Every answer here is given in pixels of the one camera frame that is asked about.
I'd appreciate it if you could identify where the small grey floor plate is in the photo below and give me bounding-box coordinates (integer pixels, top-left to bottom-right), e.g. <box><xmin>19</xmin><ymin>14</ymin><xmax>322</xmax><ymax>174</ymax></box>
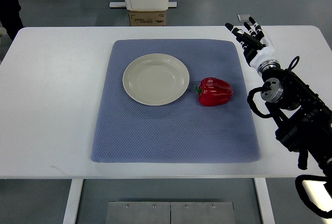
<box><xmin>237</xmin><ymin>14</ymin><xmax>251</xmax><ymax>25</ymax></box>

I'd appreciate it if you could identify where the blue textured mat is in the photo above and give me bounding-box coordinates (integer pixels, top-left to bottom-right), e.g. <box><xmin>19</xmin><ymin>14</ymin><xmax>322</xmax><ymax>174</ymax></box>
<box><xmin>91</xmin><ymin>39</ymin><xmax>260</xmax><ymax>163</ymax></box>

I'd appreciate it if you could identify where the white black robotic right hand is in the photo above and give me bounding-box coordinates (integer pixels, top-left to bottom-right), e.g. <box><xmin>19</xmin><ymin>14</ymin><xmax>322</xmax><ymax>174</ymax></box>
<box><xmin>225</xmin><ymin>17</ymin><xmax>274</xmax><ymax>69</ymax></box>

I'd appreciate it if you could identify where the white right table leg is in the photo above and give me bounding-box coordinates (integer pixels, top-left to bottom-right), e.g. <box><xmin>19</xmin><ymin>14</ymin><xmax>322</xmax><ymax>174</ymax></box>
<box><xmin>254</xmin><ymin>178</ymin><xmax>275</xmax><ymax>224</ymax></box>

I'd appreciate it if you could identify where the dark clothed person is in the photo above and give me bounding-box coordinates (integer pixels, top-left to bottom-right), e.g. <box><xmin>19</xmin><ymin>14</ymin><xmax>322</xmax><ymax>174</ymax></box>
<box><xmin>1</xmin><ymin>0</ymin><xmax>23</xmax><ymax>40</ymax></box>

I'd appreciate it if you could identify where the white table leg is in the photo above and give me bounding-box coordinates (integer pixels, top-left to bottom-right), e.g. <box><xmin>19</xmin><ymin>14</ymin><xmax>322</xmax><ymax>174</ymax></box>
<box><xmin>254</xmin><ymin>178</ymin><xmax>275</xmax><ymax>224</ymax></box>
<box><xmin>63</xmin><ymin>179</ymin><xmax>84</xmax><ymax>224</ymax></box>

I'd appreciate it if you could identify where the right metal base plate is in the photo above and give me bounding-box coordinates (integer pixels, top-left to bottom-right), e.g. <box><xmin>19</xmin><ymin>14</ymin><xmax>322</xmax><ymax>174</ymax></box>
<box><xmin>170</xmin><ymin>202</ymin><xmax>236</xmax><ymax>223</ymax></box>

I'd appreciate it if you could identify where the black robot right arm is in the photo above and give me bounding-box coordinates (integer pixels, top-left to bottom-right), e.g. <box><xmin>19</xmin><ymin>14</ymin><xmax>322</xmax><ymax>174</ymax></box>
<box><xmin>247</xmin><ymin>57</ymin><xmax>331</xmax><ymax>219</ymax></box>

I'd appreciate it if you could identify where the red bell pepper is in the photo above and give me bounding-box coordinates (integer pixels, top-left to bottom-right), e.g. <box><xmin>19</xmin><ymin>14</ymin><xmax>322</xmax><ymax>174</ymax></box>
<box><xmin>195</xmin><ymin>77</ymin><xmax>233</xmax><ymax>107</ymax></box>

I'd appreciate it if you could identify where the cream ceramic plate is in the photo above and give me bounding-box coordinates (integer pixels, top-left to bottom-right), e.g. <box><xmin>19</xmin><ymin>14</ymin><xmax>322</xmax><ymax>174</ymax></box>
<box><xmin>122</xmin><ymin>53</ymin><xmax>190</xmax><ymax>106</ymax></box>

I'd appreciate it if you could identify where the brown cardboard box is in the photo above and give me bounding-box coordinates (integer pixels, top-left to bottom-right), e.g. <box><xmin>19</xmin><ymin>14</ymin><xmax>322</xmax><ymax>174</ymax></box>
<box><xmin>129</xmin><ymin>11</ymin><xmax>166</xmax><ymax>26</ymax></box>

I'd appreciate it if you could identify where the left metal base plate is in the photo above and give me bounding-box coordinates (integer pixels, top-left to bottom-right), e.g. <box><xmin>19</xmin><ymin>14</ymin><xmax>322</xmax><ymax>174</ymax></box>
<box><xmin>105</xmin><ymin>202</ymin><xmax>171</xmax><ymax>223</ymax></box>

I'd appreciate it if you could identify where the white left table leg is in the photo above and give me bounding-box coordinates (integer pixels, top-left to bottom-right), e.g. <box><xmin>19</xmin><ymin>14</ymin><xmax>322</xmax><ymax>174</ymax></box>
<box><xmin>63</xmin><ymin>179</ymin><xmax>84</xmax><ymax>224</ymax></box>

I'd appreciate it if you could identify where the metal base plate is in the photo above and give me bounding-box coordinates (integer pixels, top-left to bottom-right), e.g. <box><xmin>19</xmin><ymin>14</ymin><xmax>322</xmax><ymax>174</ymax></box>
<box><xmin>105</xmin><ymin>202</ymin><xmax>171</xmax><ymax>223</ymax></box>
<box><xmin>170</xmin><ymin>202</ymin><xmax>236</xmax><ymax>223</ymax></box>

